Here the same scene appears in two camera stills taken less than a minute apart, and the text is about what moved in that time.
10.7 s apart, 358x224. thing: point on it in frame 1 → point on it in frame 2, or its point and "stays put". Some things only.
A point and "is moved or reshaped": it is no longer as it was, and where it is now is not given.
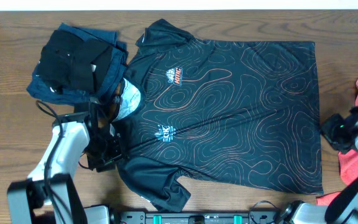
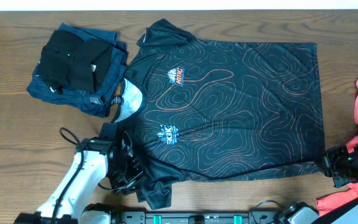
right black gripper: (327, 129) → (328, 165)
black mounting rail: (253, 217) stays put
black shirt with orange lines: (238, 114) is moved or reshaped
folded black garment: (69, 63) stays put
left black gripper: (116, 155) → (137, 177)
